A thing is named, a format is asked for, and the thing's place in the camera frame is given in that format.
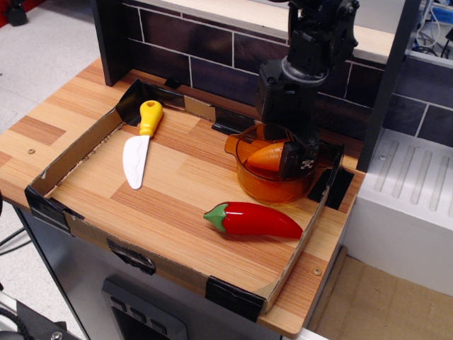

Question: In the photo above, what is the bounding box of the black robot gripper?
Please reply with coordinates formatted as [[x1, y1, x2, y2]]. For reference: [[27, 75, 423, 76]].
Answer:
[[255, 59, 321, 179]]

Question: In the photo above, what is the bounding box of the orange toy carrot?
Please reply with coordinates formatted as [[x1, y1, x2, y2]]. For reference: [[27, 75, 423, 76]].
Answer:
[[247, 142, 285, 171]]

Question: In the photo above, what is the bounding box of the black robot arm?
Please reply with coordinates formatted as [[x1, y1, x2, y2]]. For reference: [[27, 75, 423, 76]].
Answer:
[[255, 1, 360, 179]]

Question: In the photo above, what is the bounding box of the orange transparent plastic pot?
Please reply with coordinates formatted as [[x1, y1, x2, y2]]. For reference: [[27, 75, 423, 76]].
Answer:
[[224, 124, 318, 203]]

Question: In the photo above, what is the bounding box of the red toy chili pepper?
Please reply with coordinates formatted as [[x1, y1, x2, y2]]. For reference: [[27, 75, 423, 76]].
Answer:
[[203, 202, 303, 239]]

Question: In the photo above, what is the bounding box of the white toy sink drainer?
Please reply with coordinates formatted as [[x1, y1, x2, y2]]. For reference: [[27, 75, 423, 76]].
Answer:
[[344, 130, 452, 295]]

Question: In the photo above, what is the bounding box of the grey oven control panel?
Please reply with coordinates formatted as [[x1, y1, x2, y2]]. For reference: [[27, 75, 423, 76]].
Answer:
[[102, 280, 188, 340]]

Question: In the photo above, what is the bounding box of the dark grey cabinet post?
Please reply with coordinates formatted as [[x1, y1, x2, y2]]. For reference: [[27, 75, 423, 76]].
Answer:
[[357, 1, 421, 172]]

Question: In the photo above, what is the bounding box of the toy knife yellow handle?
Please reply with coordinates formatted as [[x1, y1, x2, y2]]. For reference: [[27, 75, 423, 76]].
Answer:
[[122, 101, 163, 190]]

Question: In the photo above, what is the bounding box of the dark grey left post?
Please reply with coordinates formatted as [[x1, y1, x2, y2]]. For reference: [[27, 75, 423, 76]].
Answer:
[[91, 0, 132, 86]]

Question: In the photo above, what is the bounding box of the black cable on floor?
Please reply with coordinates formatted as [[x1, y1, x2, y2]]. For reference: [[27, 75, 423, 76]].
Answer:
[[0, 226, 33, 256]]

